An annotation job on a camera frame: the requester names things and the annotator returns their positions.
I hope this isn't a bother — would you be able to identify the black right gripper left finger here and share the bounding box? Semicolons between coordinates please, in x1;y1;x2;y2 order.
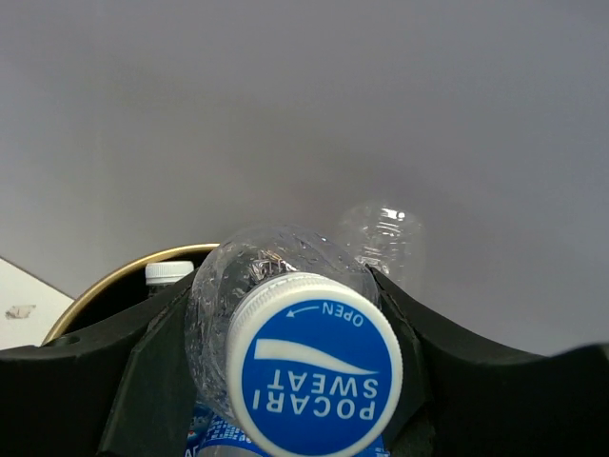
1;275;196;456

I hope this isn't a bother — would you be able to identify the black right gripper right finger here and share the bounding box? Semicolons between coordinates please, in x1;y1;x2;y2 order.
371;269;608;456

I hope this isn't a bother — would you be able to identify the dark blue gold-rimmed bin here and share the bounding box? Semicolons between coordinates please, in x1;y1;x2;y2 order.
43;243;218;345

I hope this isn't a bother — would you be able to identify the clear bottle blue label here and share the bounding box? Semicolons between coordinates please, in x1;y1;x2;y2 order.
145;261;194;297

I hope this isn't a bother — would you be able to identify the clear unlabelled plastic bottle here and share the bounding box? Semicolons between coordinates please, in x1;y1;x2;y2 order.
336;201;425;296

